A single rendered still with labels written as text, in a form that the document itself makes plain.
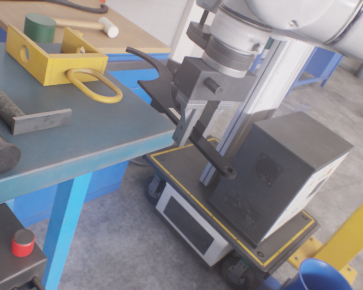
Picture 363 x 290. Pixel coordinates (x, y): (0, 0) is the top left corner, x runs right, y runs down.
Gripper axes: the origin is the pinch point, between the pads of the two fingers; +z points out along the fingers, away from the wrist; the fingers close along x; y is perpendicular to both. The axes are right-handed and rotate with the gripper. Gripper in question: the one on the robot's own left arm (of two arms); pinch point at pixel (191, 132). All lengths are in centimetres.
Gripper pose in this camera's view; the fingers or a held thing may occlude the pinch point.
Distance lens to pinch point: 61.1
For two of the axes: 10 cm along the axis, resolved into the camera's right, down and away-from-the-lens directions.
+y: 5.2, 6.3, -5.8
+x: 7.8, -0.7, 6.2
